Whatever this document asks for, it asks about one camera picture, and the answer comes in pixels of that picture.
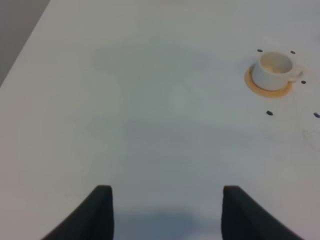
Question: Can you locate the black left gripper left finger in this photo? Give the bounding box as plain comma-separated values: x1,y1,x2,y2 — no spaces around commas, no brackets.
44,185,115,240

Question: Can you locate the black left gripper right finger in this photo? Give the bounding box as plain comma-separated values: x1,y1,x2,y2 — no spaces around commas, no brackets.
221,185,301,240

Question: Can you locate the orange coaster near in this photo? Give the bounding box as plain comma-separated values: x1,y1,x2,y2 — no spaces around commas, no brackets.
244,64,293,98

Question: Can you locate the white teacup near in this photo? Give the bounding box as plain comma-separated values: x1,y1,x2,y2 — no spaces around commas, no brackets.
251,51,305,91

